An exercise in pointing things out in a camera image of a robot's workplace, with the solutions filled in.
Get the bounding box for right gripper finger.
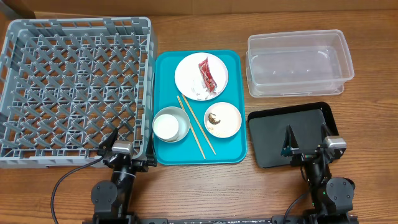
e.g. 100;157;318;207
280;125;299;156
321;123;332;138

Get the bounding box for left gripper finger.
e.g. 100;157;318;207
146;133;157;166
97;128;118;155

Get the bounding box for grey bowl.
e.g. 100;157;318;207
152;106;190;142

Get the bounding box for small white dish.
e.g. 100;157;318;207
204;102;242;138

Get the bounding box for brown food scrap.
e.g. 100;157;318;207
208;113;221;125

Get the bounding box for large white plate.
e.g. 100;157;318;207
175;52;229;101

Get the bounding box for red snack wrapper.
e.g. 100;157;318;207
198;58;217;92

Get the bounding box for white paper cup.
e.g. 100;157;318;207
153;114;179;141

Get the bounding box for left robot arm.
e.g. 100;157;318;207
91;129;157;224

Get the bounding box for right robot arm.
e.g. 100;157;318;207
281;123;359;224

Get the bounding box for black tray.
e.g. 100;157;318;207
248;102;338;168

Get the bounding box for right wooden chopstick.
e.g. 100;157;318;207
181;94;216;155

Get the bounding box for wooden chopstick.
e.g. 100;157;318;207
177;95;206;160
181;94;216;155

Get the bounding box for left wooden chopstick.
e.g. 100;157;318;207
177;95;206;160

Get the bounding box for teal serving tray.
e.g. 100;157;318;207
154;50;248;166

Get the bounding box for clear plastic bin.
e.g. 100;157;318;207
246;29;354;98

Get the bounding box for grey plastic dish rack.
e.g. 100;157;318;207
1;17;157;169

